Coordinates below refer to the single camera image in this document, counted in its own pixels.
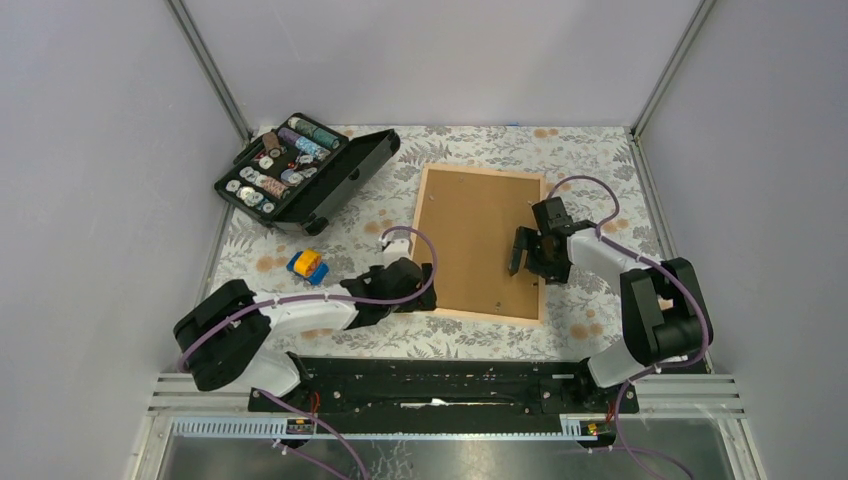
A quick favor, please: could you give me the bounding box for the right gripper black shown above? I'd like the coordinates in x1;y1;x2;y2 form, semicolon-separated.
506;226;569;286

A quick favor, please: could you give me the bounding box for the brown frame backing board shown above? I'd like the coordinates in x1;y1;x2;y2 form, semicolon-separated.
417;169;542;321

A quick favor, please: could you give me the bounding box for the wooden picture frame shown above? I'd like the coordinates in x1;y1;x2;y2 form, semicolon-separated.
409;162;549;327

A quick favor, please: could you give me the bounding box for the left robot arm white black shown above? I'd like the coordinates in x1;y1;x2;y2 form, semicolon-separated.
173;258;438;411

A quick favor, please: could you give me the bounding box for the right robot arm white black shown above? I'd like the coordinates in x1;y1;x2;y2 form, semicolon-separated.
508;198;713;412

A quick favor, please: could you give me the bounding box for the floral patterned table mat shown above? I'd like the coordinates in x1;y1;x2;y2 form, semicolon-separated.
210;126;665;361

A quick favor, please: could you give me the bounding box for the yellow blue toy car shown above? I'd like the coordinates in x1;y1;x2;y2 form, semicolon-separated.
286;249;329;286

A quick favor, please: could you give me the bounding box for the black sewing kit case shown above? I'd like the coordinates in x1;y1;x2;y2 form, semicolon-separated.
213;113;401;236

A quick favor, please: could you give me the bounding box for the light blue thread spool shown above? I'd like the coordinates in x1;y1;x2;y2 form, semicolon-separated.
295;136;330;160

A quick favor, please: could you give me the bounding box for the teal thread spool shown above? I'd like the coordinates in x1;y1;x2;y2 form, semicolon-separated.
287;117;341;150

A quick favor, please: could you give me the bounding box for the purple thread spool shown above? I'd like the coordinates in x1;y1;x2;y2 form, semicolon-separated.
277;127;306;151

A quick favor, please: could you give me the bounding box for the brown thread spool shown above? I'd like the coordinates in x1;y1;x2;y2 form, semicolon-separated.
261;131;285;159

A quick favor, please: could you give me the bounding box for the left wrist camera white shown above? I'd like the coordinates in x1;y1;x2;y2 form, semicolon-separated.
380;236;411;266

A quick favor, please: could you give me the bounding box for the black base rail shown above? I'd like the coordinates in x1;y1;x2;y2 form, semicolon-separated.
283;357;639;435

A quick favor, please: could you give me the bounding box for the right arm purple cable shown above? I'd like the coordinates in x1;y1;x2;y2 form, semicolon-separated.
546;174;711;480

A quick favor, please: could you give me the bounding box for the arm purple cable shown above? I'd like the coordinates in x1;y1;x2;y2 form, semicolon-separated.
176;226;440;374
546;174;711;480

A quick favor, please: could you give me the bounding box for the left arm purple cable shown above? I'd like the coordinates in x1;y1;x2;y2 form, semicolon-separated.
176;226;440;374

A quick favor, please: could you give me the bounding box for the grey slotted cable duct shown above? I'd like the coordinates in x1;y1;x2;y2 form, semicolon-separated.
170;415;601;443

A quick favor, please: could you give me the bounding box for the right aluminium corner post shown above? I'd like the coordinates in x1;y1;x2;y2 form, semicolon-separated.
630;0;718;141

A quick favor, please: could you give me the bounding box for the aluminium corner post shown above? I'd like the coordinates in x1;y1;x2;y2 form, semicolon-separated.
165;0;253;143
630;0;718;141

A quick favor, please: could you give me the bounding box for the left aluminium corner post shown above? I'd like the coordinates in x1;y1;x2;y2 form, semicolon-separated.
165;0;253;143

